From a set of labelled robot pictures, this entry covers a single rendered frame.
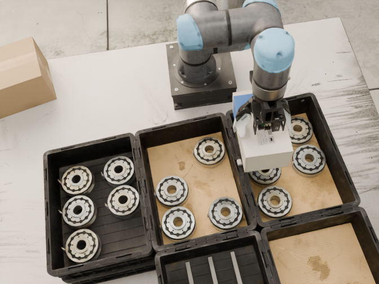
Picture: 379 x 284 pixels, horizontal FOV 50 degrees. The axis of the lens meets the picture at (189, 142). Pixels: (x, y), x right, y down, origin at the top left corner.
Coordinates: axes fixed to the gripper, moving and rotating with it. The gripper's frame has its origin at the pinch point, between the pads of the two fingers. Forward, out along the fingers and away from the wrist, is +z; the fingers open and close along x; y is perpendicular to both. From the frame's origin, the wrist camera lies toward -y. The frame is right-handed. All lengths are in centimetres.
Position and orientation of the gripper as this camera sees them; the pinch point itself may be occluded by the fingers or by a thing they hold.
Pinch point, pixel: (260, 125)
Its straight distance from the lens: 111.0
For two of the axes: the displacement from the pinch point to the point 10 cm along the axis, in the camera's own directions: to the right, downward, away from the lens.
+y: 1.1, 8.7, -4.7
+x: 9.9, -1.4, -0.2
